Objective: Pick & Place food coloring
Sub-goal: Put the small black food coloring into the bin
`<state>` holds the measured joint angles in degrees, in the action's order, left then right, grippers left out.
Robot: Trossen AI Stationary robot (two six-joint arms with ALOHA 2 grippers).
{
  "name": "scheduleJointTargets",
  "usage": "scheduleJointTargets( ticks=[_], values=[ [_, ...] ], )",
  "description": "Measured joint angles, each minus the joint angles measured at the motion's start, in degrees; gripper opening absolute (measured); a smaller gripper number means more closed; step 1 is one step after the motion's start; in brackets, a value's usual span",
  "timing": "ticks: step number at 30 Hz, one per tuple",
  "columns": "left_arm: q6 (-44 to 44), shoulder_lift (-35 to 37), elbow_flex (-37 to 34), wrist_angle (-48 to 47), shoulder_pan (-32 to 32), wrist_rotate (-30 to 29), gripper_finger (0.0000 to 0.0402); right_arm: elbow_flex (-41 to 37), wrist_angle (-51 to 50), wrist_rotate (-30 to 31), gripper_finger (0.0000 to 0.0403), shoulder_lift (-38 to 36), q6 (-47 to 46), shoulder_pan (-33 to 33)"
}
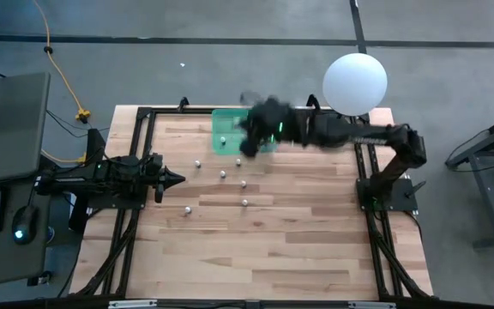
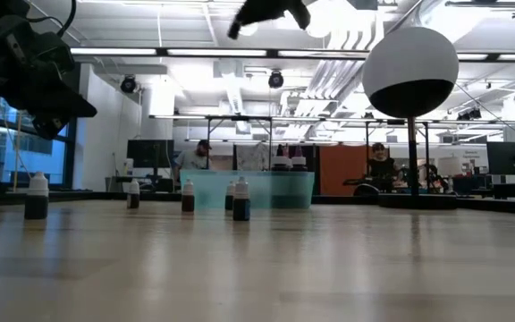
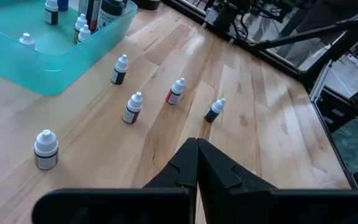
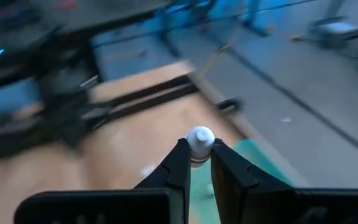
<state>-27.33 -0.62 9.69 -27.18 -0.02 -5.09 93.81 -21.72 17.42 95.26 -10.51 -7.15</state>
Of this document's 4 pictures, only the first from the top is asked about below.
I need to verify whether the teal translucent plastic bin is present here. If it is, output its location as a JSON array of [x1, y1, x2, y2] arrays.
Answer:
[[211, 108, 279, 155]]

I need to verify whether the black computer mouse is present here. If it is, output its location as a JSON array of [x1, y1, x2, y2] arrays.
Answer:
[[11, 204, 40, 246]]

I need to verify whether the white globe lamp black base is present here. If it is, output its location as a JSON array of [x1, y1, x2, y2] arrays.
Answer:
[[320, 52, 389, 124]]

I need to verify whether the black metal cart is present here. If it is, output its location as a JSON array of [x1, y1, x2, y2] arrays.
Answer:
[[443, 106, 494, 250]]

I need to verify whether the silver edge bracket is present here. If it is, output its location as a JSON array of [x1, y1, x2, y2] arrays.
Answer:
[[348, 300, 397, 309], [108, 299, 158, 309]]

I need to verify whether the grey side table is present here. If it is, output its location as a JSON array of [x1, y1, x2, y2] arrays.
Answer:
[[0, 71, 51, 186]]

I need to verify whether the black aluminium table frame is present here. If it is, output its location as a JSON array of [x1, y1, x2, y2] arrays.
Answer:
[[70, 106, 435, 304]]

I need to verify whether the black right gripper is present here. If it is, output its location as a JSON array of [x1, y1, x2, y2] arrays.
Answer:
[[237, 90, 300, 159]]

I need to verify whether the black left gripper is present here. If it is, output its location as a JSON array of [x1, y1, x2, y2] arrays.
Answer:
[[137, 153, 186, 204]]

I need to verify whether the yellow extension cable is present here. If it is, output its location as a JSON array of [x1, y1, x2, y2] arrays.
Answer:
[[34, 0, 92, 165]]

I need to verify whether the black gantry post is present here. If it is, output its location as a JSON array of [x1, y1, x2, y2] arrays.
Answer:
[[69, 127, 107, 235]]

